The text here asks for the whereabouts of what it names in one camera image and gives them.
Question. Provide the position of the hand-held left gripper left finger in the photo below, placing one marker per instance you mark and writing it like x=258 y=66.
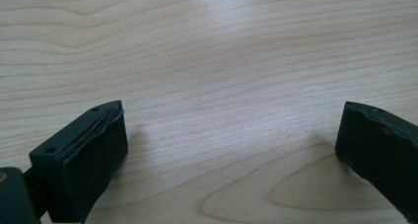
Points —
x=85 y=164

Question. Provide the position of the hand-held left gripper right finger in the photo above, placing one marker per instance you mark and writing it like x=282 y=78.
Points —
x=384 y=151

